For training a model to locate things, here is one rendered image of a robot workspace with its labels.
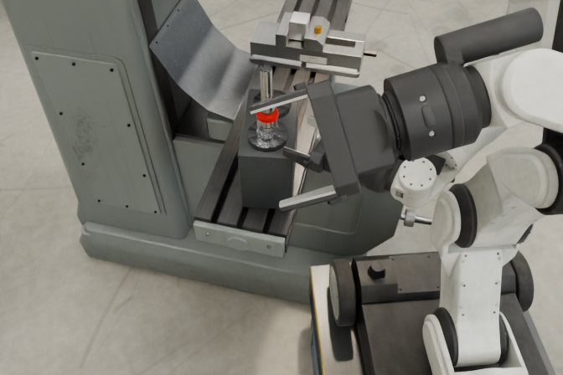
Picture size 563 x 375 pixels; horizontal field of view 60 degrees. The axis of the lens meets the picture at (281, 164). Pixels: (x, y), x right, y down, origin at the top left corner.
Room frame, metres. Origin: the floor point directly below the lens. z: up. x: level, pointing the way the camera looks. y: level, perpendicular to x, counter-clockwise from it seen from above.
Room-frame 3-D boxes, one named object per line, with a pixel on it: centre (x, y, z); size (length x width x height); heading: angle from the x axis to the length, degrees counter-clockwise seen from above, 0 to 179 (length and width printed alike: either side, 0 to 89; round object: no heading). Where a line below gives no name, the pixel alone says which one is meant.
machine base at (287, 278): (1.25, 0.21, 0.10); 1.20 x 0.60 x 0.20; 77
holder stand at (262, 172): (0.80, 0.03, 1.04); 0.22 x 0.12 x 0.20; 176
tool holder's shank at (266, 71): (0.75, 0.03, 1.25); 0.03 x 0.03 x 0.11
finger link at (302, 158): (0.65, -0.03, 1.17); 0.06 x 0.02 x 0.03; 59
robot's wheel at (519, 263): (0.73, -0.71, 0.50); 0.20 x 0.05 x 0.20; 4
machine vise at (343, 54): (1.29, -0.08, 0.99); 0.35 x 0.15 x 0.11; 77
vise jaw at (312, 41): (1.28, -0.11, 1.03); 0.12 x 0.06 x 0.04; 167
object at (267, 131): (0.75, 0.03, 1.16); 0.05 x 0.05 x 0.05
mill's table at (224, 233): (1.22, -0.04, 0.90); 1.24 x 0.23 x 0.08; 167
